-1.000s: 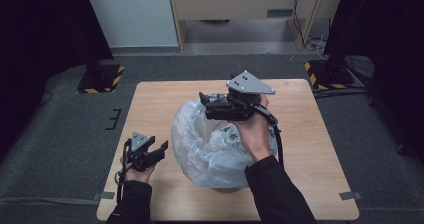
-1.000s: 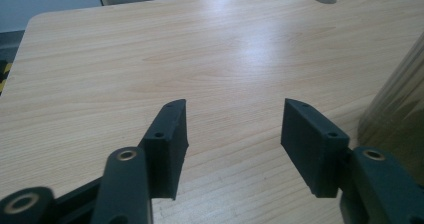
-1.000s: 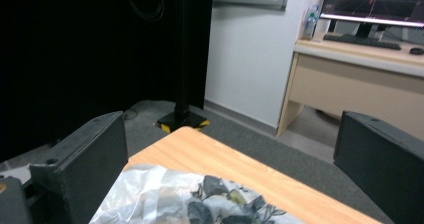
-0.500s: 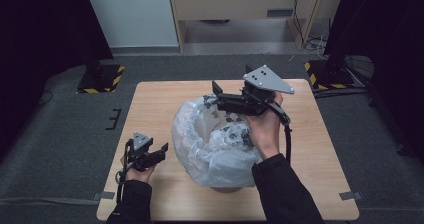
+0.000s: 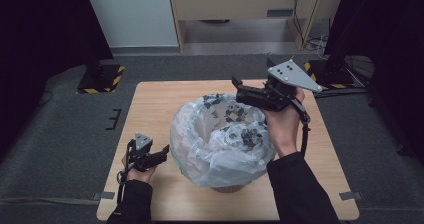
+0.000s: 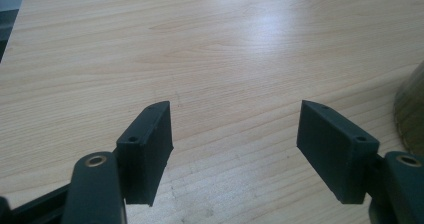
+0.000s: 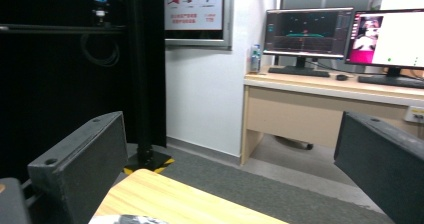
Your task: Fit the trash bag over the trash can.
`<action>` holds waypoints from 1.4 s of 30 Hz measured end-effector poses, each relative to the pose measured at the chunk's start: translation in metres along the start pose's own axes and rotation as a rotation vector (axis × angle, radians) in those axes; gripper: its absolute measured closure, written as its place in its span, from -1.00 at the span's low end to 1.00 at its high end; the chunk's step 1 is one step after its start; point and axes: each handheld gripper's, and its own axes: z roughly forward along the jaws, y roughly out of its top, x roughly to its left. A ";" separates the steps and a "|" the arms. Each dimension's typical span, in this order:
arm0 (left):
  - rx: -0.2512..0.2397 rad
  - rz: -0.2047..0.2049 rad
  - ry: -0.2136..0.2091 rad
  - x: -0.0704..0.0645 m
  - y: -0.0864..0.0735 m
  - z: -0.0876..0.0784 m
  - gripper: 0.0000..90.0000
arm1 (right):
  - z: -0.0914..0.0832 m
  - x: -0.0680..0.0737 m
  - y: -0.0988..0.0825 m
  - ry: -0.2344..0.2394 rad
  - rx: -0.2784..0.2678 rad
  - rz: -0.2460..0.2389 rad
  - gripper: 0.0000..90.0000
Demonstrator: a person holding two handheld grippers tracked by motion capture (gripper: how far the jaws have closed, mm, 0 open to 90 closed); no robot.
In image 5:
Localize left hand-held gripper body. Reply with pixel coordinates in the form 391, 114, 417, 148
125, 132, 155, 172

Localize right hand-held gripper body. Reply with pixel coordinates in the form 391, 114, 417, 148
262, 57, 323, 113

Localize white plastic trash bag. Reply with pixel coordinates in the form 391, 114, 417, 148
168, 92, 277, 189

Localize grey ribbed trash can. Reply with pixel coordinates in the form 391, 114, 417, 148
209, 182, 253, 194

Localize person's left hand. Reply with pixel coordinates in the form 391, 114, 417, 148
120, 155, 158, 185

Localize person's right hand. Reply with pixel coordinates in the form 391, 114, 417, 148
260, 86, 306, 160

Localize black stand with striped base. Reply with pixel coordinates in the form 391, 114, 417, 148
76, 33, 126, 95
303, 40, 355, 91

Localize grey tape strip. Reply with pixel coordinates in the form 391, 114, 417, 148
338, 190, 364, 201
92, 190, 116, 201

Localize light wooden desk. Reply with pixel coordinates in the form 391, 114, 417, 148
167, 0, 347, 52

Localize black curtain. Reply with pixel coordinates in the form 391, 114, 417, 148
324, 0, 424, 167
0, 0, 115, 157

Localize black left gripper strap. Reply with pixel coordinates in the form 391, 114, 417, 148
115, 139, 134, 206

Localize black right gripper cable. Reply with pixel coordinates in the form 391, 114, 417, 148
289, 96, 312, 159

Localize white floor cables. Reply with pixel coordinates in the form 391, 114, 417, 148
304, 33, 330, 60

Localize black hanging cable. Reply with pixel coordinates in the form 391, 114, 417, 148
291, 0, 306, 46

